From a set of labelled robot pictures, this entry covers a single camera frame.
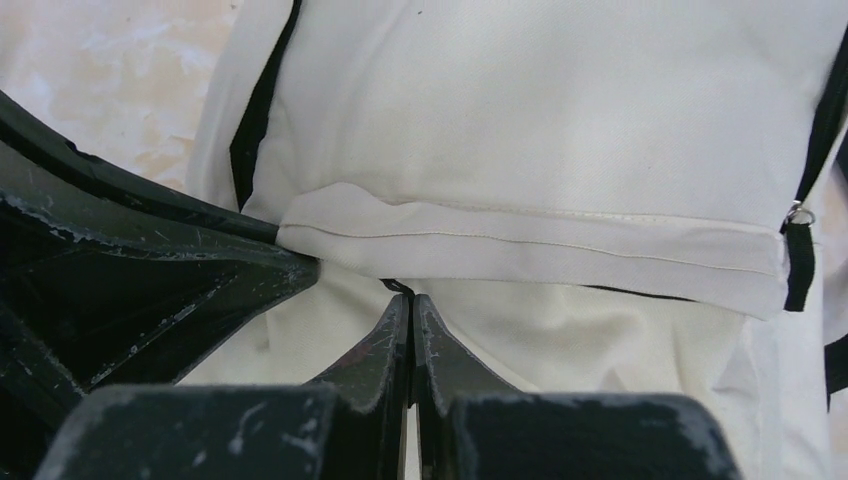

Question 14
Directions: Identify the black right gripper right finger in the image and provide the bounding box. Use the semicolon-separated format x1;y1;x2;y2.
411;295;741;479

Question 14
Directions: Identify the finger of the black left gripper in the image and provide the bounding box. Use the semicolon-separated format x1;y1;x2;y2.
0;142;322;480
1;94;278;244

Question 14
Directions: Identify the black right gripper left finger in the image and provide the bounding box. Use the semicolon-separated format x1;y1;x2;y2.
37;295;409;479

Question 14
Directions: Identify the cream canvas backpack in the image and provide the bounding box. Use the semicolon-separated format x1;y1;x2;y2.
186;1;847;479

